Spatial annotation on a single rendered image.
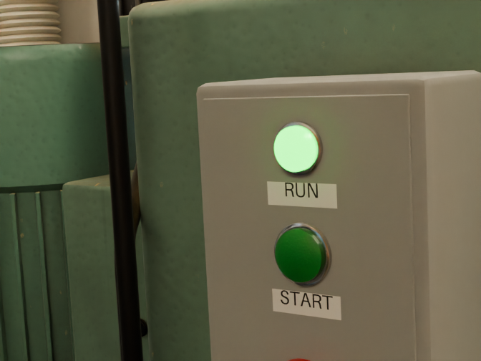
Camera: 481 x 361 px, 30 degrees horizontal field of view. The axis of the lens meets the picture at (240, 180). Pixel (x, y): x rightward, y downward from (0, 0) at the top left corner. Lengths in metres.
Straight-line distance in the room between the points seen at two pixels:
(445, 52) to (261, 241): 0.11
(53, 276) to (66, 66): 0.14
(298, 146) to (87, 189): 0.24
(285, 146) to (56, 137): 0.28
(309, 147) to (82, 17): 1.91
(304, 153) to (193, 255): 0.14
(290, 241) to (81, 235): 0.24
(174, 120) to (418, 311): 0.18
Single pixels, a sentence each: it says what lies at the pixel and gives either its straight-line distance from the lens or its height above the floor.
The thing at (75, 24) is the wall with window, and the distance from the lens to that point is 2.24.
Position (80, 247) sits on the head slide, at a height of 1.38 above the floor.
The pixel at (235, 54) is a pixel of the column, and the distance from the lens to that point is 0.42.
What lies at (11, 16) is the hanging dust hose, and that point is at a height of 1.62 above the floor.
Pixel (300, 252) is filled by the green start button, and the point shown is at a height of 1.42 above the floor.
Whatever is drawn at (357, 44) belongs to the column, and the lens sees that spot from 0.39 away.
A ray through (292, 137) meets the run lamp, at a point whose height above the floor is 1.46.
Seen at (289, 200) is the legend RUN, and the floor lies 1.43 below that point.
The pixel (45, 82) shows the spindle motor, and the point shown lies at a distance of 0.58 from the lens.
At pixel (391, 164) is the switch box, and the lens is 0.32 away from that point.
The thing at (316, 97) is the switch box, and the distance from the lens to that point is 0.33.
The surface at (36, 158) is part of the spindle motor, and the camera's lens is 0.59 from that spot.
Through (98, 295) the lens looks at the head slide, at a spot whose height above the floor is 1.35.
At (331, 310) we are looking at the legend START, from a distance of 0.34.
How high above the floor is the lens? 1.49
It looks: 7 degrees down
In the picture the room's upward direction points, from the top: 3 degrees counter-clockwise
